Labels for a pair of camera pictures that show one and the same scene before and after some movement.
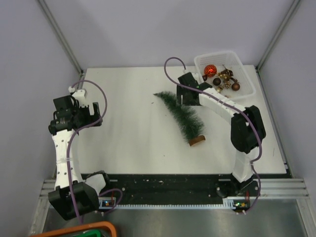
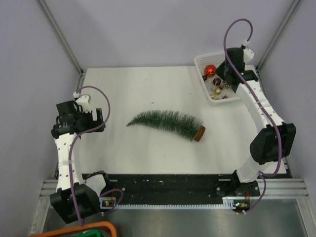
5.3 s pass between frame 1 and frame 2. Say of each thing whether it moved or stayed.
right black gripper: moved
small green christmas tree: moved
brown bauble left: stayed
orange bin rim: stayed
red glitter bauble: stayed
